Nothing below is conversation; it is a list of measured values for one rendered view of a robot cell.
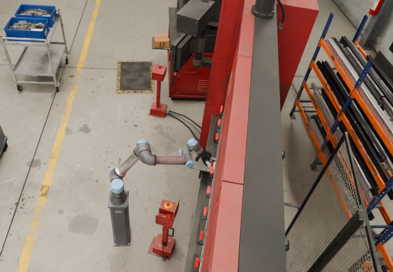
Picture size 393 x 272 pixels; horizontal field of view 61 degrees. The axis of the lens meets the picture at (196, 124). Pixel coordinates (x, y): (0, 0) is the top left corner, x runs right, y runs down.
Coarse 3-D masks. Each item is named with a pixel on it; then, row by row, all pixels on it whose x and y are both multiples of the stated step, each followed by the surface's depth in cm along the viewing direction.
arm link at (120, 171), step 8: (136, 144) 294; (144, 144) 288; (136, 152) 290; (128, 160) 296; (136, 160) 295; (112, 168) 309; (120, 168) 301; (128, 168) 300; (112, 176) 303; (120, 176) 303
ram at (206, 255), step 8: (232, 72) 308; (232, 80) 276; (224, 120) 289; (224, 128) 262; (224, 136) 238; (224, 144) 218; (216, 168) 263; (216, 176) 240; (216, 184) 220; (216, 192) 203; (216, 200) 189; (208, 224) 230; (208, 232) 211; (208, 240) 195; (208, 248) 183; (208, 256) 171; (208, 264) 160
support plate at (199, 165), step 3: (192, 156) 328; (195, 156) 329; (201, 159) 327; (213, 159) 329; (195, 162) 324; (198, 162) 324; (201, 162) 324; (213, 162) 326; (195, 165) 321; (198, 165) 321; (201, 165) 322; (204, 165) 322; (192, 168) 318; (195, 168) 318; (198, 168) 318; (201, 168) 319; (204, 168) 319; (207, 168) 319; (207, 171) 318; (213, 171) 318
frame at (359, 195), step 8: (344, 136) 226; (336, 152) 238; (328, 160) 247; (352, 160) 209; (352, 168) 205; (320, 176) 258; (312, 192) 273; (360, 192) 191; (304, 200) 285; (360, 200) 188; (296, 216) 300; (368, 224) 177; (368, 232) 173; (368, 240) 172; (376, 256) 164; (376, 264) 161
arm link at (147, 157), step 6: (144, 156) 281; (150, 156) 282; (156, 156) 284; (162, 156) 288; (168, 156) 291; (174, 156) 294; (180, 156) 296; (186, 156) 299; (144, 162) 282; (150, 162) 281; (156, 162) 283; (162, 162) 286; (168, 162) 289; (174, 162) 291; (180, 162) 293; (186, 162) 295; (192, 162) 296
